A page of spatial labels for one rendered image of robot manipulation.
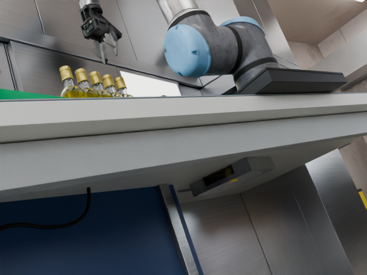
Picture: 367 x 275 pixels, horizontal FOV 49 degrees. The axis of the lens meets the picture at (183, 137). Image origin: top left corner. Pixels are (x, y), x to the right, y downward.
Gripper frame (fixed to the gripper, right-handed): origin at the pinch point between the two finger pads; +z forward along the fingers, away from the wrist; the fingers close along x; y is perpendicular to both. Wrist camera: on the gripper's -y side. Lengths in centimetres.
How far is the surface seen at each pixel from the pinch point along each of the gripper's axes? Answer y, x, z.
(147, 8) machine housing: -62, -14, -55
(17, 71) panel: 30.6, -13.0, 4.5
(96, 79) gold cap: 12.7, 1.0, 12.3
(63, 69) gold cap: 24.5, -0.1, 10.1
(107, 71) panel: -10.4, -12.1, -3.6
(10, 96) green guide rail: 54, 12, 31
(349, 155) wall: -608, -61, 10
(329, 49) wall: -676, -22, -195
